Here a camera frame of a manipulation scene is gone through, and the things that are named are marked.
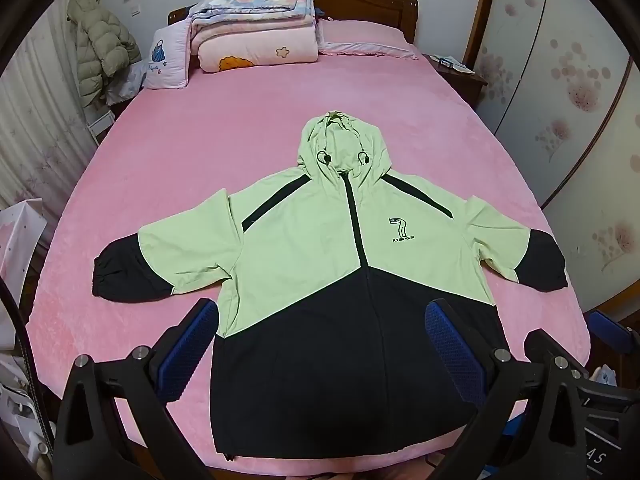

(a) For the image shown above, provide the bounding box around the wooden headboard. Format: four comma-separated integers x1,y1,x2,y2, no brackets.
167,0,418,43

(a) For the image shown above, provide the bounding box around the flower-patterned wardrobe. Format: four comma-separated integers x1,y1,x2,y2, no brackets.
475,0,640,313

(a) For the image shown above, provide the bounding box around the pink bed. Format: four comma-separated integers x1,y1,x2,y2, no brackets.
22,50,591,480

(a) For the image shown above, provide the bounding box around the white rack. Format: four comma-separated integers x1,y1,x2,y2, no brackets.
86,111,117,147

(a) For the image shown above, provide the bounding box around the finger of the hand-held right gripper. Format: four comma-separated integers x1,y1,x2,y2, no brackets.
587,310,639,357
524,329,637,403

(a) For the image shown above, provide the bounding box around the folded floral quilt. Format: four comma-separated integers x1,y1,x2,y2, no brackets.
190,0,316,28

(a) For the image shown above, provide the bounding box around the white plastic panel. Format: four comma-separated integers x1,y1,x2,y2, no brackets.
0,199,48,341

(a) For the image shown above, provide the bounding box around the beige puffer jacket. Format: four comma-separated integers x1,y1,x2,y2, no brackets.
66,0,143,108

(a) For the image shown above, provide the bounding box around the wooden door frame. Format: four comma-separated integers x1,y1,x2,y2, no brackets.
462,0,501,63

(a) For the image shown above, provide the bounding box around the folded pink flower-print blanket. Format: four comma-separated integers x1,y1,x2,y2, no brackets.
192,12,319,74

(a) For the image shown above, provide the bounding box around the pink pillow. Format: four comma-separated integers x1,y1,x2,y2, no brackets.
316,19,420,61

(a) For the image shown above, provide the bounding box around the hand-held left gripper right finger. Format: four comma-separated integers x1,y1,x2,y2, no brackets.
424,299,593,480

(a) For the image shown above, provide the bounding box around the white printed cushion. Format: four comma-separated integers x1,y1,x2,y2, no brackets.
142,22,193,90

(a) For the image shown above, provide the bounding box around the black cable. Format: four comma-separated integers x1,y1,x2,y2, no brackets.
0,275,56,480

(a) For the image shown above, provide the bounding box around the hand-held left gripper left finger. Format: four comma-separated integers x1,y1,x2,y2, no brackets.
52,297,221,480

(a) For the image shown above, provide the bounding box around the dark wooden nightstand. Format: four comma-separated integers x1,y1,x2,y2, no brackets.
422,52,488,108

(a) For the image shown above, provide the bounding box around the green and black hooded jacket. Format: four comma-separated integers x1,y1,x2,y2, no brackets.
91,110,568,463

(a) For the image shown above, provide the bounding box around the pale blue cloth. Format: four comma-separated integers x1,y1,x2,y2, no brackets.
106,62,147,106

